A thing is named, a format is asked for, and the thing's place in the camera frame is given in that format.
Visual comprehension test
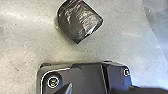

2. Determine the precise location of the black plastic trash bag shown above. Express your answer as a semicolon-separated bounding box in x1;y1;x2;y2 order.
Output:
55;0;104;44

